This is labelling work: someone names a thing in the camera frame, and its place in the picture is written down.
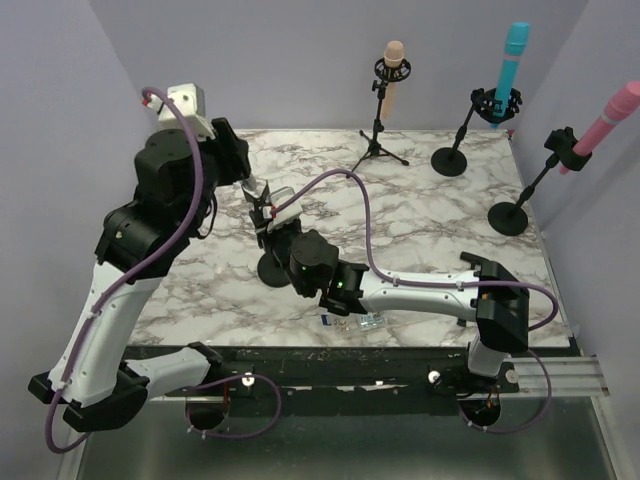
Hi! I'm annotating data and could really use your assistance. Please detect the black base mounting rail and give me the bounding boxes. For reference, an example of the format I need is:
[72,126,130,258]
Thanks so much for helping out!
[169,346,519,417]

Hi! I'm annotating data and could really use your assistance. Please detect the pink microphone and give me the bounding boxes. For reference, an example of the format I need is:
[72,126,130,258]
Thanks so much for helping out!
[559,80,639,175]

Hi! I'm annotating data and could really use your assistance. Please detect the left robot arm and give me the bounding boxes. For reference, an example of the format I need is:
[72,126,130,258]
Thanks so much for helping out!
[28,117,251,433]

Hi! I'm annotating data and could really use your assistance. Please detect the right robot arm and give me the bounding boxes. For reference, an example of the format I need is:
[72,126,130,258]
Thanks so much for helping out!
[250,199,530,392]

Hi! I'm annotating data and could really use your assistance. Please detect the beige microphone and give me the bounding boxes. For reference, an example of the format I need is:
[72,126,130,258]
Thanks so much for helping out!
[381,40,405,119]

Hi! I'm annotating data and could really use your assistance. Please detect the black shock-mount round stand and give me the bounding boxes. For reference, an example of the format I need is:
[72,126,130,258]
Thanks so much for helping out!
[431,88,522,177]

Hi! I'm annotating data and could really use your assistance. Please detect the blue microphone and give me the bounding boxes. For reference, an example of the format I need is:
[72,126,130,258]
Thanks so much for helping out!
[494,22,530,118]

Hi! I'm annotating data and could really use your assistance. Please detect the black clip round stand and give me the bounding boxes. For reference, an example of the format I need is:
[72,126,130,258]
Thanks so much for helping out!
[487,127,592,237]

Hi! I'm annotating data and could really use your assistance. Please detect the black tripod mic stand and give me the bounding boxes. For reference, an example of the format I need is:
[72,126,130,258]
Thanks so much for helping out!
[345,56,414,180]

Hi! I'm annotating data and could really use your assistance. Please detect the silver mesh microphone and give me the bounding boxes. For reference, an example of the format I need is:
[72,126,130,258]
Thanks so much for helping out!
[241,178,269,205]

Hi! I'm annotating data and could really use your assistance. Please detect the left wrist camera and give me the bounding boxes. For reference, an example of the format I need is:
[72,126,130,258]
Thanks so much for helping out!
[167,83,215,142]

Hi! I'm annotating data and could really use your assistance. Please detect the black round-base mic stand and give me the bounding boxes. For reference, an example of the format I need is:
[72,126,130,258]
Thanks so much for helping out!
[257,253,290,288]

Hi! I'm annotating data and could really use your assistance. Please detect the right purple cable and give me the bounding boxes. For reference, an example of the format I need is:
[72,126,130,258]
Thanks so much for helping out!
[272,169,559,332]

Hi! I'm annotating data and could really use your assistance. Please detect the clear plastic screw box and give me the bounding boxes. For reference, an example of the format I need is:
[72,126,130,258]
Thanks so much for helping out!
[320,313,387,332]

